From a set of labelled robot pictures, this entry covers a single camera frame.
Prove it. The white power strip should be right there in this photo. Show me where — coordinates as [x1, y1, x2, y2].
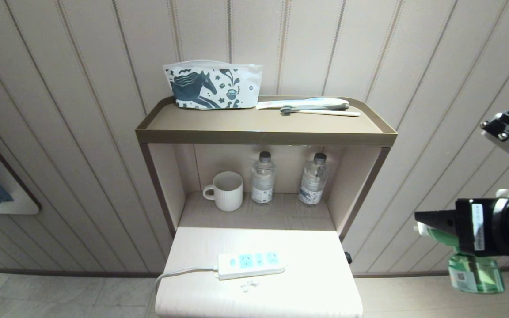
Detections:
[217, 251, 287, 281]

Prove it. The green mosquito repellent device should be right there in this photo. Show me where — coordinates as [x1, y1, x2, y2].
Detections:
[415, 222, 506, 295]

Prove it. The clear water bottle black cap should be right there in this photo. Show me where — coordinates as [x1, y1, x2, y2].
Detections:
[298, 152, 329, 206]
[251, 151, 276, 205]

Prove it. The white power strip cable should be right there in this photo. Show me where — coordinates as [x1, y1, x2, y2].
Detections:
[153, 266, 220, 306]

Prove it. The white pouch with horse print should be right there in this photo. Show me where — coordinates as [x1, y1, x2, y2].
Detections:
[163, 60, 264, 110]

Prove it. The toothbrush with pale handle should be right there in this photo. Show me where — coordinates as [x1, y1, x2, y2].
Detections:
[279, 106, 361, 117]

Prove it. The white ribbed mug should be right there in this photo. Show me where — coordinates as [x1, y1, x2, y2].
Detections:
[202, 171, 244, 212]

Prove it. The beige bedside shelf cabinet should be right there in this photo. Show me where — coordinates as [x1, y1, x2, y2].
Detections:
[135, 95, 399, 318]

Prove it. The white toothpaste tube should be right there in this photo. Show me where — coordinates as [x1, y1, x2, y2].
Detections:
[255, 97, 350, 110]

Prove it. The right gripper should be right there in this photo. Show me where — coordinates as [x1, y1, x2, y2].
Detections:
[414, 197, 509, 258]

